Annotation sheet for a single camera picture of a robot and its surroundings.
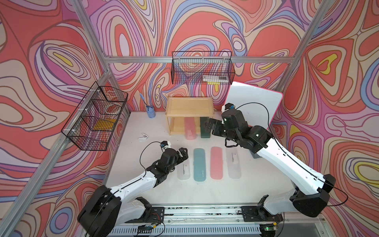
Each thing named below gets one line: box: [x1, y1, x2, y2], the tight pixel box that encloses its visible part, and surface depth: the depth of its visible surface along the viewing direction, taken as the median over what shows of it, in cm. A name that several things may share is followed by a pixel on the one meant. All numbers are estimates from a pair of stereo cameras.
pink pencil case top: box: [210, 146, 224, 180], surface depth 93 cm
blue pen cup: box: [146, 105, 156, 119], surface depth 114 cm
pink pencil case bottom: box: [184, 117, 196, 140], surface depth 104 cm
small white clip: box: [137, 132, 150, 141], surface depth 104 cm
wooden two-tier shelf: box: [165, 95, 215, 136], surface depth 99 cm
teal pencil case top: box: [192, 148, 206, 183], surface depth 93 cm
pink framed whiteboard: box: [223, 81, 284, 130], surface depth 98 cm
